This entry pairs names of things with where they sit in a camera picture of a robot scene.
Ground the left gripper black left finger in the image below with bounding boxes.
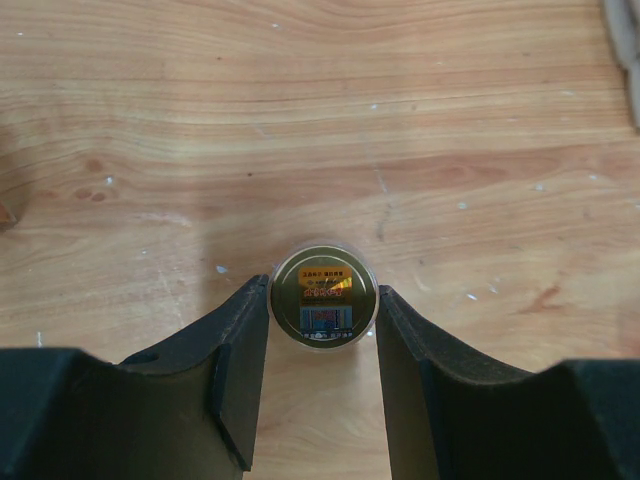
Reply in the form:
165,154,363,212
1,275,269,479

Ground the gold bottle lid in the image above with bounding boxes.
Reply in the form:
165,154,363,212
267,241,380,352

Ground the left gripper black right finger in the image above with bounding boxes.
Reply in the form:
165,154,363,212
376,286,639,479

